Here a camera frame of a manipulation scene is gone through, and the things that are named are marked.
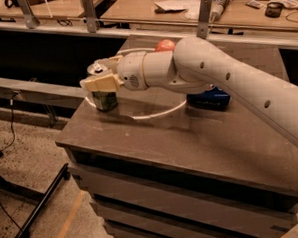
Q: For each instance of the metal bracket post right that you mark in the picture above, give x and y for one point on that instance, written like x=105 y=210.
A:
x=204 y=17

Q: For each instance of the green soda can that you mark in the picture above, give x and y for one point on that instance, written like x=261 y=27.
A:
x=103 y=101

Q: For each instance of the black metal stand leg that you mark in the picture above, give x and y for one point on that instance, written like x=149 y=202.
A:
x=24 y=231

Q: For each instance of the grey drawer cabinet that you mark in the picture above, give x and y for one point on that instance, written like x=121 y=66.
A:
x=158 y=168

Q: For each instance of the blue Pepsi can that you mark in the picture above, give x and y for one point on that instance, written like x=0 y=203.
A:
x=213 y=98

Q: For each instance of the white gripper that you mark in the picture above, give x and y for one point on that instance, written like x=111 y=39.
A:
x=130 y=71

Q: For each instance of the metal bracket post middle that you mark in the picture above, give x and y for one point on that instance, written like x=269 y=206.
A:
x=91 y=17

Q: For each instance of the grey handheld tool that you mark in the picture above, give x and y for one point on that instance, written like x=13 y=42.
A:
x=218 y=9

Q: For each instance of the red apple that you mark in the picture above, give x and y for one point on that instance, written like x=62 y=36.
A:
x=165 y=45

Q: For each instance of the metal bracket post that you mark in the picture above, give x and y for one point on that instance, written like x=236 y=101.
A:
x=204 y=17
x=30 y=20
x=91 y=17

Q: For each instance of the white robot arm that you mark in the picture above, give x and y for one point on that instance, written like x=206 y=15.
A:
x=195 y=63

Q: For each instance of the white papers on desk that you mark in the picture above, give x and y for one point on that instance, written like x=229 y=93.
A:
x=169 y=6

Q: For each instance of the dark round cup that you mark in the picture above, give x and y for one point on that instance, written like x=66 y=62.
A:
x=273 y=9

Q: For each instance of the metal bracket post left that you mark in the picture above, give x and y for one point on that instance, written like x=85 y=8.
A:
x=30 y=20

